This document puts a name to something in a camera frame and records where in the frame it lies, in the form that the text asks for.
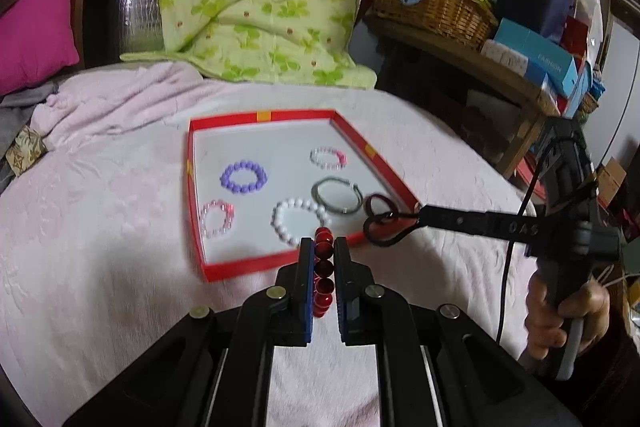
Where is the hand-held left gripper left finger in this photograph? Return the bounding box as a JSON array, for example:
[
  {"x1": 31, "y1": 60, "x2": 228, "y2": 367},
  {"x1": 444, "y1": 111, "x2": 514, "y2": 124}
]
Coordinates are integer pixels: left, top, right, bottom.
[{"x1": 62, "y1": 237, "x2": 316, "y2": 427}]

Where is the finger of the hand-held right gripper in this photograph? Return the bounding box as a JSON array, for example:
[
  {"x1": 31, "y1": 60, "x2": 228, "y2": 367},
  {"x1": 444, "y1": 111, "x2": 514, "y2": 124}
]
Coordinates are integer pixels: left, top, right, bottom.
[{"x1": 417, "y1": 204, "x2": 493, "y2": 235}]

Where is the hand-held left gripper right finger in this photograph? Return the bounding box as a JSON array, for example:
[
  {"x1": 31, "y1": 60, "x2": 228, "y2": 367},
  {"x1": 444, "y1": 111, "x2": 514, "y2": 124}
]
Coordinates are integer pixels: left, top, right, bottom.
[{"x1": 333, "y1": 237, "x2": 581, "y2": 427}]

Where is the red bead bracelet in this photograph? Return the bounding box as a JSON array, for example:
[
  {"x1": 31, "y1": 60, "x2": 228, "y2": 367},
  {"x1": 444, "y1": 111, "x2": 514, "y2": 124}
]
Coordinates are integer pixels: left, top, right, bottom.
[{"x1": 312, "y1": 227, "x2": 335, "y2": 319}]

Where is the black hair tie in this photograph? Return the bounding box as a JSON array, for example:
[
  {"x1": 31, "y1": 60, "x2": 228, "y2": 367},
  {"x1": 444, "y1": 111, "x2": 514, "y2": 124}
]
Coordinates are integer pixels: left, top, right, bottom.
[{"x1": 362, "y1": 211, "x2": 421, "y2": 249}]

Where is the dark red bangle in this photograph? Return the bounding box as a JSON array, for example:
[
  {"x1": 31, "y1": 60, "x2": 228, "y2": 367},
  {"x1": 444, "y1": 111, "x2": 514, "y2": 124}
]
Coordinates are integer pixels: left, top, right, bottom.
[{"x1": 362, "y1": 193, "x2": 398, "y2": 220}]

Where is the silver bangle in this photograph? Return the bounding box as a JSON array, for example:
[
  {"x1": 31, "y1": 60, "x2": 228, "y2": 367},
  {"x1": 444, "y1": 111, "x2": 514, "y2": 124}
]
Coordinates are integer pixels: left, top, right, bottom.
[{"x1": 311, "y1": 177, "x2": 363, "y2": 215}]

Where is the light pink bead bracelet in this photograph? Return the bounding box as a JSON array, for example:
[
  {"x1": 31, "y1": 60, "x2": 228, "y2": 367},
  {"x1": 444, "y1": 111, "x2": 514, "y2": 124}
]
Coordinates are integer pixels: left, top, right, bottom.
[{"x1": 200, "y1": 199, "x2": 237, "y2": 239}]

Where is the pink and white bead bracelet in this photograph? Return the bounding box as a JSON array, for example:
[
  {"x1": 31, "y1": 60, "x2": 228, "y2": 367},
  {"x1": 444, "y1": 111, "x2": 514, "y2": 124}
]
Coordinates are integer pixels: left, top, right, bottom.
[{"x1": 309, "y1": 147, "x2": 348, "y2": 171}]

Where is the purple bead bracelet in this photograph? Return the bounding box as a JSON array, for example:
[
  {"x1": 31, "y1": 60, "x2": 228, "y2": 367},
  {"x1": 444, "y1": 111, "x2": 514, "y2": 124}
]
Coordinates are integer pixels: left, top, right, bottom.
[{"x1": 220, "y1": 161, "x2": 268, "y2": 196}]

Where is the red shallow box tray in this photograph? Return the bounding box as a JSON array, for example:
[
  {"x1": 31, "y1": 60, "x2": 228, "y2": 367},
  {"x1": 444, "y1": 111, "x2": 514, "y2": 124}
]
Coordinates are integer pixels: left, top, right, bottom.
[{"x1": 187, "y1": 109, "x2": 421, "y2": 284}]

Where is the person's right hand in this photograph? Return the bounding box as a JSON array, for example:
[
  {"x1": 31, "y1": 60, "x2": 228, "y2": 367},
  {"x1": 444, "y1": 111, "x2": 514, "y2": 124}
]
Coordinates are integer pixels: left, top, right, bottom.
[{"x1": 525, "y1": 277, "x2": 612, "y2": 360}]

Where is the brown cardboard box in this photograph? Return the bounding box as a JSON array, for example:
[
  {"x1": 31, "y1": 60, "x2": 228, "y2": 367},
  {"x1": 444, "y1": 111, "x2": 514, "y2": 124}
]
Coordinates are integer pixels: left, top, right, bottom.
[{"x1": 596, "y1": 157, "x2": 627, "y2": 202}]

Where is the small wicker basket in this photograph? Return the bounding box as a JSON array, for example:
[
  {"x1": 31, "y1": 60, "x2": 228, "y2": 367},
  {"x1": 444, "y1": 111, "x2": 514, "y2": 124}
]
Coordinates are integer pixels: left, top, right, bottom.
[{"x1": 577, "y1": 92, "x2": 600, "y2": 116}]

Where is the blue cardboard box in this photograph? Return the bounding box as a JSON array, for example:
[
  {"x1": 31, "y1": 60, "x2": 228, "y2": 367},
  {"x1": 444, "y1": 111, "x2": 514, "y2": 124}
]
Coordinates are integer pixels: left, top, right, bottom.
[{"x1": 492, "y1": 18, "x2": 581, "y2": 100}]

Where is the white patterned box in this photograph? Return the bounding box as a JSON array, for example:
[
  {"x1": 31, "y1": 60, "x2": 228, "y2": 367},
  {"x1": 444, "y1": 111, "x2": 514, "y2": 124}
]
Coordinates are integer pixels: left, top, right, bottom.
[{"x1": 481, "y1": 39, "x2": 530, "y2": 76}]

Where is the wooden bench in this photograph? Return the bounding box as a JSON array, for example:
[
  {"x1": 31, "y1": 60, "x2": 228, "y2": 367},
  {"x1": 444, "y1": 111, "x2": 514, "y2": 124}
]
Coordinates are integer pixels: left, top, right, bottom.
[{"x1": 365, "y1": 14, "x2": 561, "y2": 180}]

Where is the pale pink fleece blanket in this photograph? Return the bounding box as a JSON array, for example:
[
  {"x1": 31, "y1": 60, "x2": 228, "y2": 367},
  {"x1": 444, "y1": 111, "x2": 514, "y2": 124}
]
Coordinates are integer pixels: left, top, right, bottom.
[{"x1": 0, "y1": 62, "x2": 551, "y2": 427}]

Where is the small patterned cloth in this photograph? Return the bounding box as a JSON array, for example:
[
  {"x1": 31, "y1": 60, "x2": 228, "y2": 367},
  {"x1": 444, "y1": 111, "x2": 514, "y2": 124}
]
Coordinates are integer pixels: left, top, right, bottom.
[{"x1": 5, "y1": 127, "x2": 48, "y2": 178}]

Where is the grey blanket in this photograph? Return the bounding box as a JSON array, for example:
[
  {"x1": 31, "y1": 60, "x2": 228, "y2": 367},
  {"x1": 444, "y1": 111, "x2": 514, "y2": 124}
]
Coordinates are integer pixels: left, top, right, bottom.
[{"x1": 0, "y1": 82, "x2": 61, "y2": 192}]

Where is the magenta pillow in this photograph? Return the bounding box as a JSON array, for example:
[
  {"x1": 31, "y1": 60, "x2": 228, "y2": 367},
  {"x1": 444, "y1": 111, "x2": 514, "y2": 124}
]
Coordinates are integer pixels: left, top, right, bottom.
[{"x1": 0, "y1": 0, "x2": 81, "y2": 96}]

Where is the black cable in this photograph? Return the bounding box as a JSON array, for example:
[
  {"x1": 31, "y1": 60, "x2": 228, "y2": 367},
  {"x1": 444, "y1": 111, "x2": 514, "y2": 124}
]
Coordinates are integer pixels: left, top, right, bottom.
[{"x1": 495, "y1": 139, "x2": 576, "y2": 343}]

